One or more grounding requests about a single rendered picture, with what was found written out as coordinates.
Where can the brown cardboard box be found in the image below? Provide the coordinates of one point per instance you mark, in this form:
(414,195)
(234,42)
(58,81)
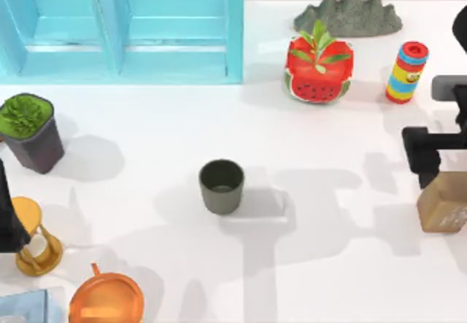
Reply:
(443,206)

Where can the pale grey rounded box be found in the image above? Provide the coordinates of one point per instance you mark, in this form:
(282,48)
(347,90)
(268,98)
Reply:
(443,88)

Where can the red yellow blue striped can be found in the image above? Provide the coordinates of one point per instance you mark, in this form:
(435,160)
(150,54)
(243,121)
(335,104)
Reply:
(405,75)

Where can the watermelon plant pot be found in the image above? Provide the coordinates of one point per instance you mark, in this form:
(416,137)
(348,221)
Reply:
(317,75)

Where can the grey mountain-shaped ornament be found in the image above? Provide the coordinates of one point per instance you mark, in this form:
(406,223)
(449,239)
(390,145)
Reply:
(350,18)

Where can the dark grey-green cup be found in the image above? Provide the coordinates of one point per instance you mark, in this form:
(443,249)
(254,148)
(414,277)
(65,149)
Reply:
(220,191)

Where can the light blue rack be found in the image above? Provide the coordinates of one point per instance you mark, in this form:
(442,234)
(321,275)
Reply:
(175,27)

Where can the dark pot with green plant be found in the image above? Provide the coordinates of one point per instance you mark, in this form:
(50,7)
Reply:
(34,137)

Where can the yellow hourglass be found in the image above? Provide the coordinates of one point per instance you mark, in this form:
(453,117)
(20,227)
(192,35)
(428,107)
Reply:
(38,243)

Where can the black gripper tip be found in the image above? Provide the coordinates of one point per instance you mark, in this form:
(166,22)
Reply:
(11,217)

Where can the pale blue box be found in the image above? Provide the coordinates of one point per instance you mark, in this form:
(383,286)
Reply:
(25,306)

